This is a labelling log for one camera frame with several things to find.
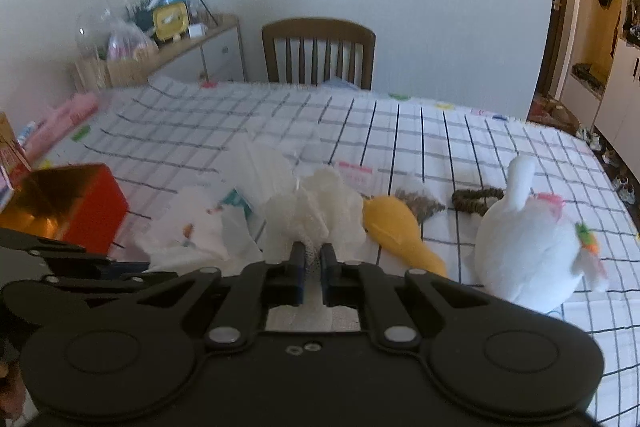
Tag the red metal tin box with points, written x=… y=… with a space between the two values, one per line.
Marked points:
x=81 y=205

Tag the white plush bunny toy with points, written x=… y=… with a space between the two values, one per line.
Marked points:
x=529 y=251

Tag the white wall cupboard unit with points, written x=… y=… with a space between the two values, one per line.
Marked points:
x=601 y=87

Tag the pink label white sachet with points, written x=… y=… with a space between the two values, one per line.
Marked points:
x=360 y=178

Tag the pink items plastic bag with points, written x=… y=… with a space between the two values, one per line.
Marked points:
x=128 y=42

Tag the glass bowl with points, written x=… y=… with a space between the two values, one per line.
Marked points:
x=93 y=31

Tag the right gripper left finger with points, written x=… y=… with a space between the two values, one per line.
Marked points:
x=260 y=287

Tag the brown wooden chair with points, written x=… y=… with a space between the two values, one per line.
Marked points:
x=310 y=51

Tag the wooden white side cabinet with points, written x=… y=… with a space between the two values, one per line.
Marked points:
x=216 y=57

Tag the pink folded towel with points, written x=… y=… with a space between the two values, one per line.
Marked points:
x=63 y=119

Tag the yellow alarm clock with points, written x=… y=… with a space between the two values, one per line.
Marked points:
x=170 y=21

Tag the orange drink bottle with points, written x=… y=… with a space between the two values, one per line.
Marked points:
x=13 y=159

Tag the wooden desk organizer box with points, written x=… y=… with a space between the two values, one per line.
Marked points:
x=94 y=74

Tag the white gauze cloth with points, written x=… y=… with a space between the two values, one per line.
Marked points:
x=321 y=209

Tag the brown hair scrunchie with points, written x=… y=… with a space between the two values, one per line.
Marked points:
x=476 y=201

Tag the clear plastic bag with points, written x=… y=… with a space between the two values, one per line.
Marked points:
x=194 y=232

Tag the dried herb sachet bag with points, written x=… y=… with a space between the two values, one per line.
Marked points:
x=419 y=198

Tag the white tissue pack teal print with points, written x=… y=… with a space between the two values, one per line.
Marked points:
x=236 y=199

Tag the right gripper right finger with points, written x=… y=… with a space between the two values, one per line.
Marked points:
x=371 y=292

